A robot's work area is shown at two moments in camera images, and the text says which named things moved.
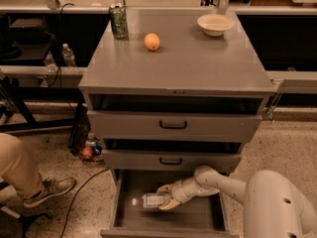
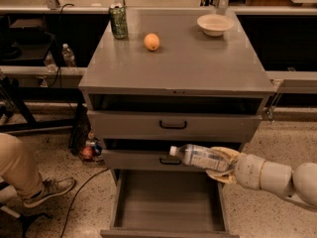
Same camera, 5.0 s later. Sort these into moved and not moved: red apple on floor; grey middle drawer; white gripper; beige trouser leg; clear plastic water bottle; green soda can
Moved: clear plastic water bottle; white gripper
Not moved: grey middle drawer; red apple on floor; green soda can; beige trouser leg
